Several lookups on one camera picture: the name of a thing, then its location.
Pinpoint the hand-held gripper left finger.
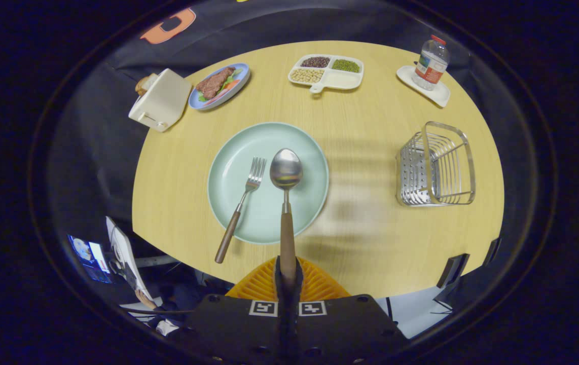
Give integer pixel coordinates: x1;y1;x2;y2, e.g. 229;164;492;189
186;256;290;365

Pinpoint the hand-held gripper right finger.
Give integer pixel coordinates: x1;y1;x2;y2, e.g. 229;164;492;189
289;256;408;365

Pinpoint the wooden handled metal fork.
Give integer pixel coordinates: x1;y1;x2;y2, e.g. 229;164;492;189
214;157;267;264

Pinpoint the wooden handled metal spoon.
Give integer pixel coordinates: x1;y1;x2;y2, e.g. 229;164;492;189
269;148;304;282

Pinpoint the pale green plate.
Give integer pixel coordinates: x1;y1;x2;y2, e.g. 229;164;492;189
207;122;330;245

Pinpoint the black table clamp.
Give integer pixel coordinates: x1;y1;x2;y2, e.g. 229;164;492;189
437;253;471;289
482;237;502;267

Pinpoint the white flat panel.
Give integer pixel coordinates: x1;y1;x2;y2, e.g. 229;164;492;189
106;216;153;300

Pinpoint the lit computer screen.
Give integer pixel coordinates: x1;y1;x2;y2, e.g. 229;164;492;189
68;234;113;283

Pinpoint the cream toaster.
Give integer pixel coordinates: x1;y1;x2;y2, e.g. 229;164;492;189
128;68;193;133

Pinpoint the brown steak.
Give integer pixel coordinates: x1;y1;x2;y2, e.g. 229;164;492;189
196;66;237;100

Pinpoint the blue plate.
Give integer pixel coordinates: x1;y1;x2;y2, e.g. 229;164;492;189
189;63;250;111

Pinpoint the white divided tray with beans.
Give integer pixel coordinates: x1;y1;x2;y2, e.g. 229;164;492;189
288;54;365;94

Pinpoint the white square coaster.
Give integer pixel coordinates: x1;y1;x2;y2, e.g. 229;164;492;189
396;65;451;108

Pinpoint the toasted bread slice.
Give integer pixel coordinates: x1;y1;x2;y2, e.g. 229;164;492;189
135;73;159;97

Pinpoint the clear bottle with red cap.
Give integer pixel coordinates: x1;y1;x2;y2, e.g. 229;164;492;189
413;35;450;91

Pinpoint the metal wire basket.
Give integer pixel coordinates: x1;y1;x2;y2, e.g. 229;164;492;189
396;121;476;207

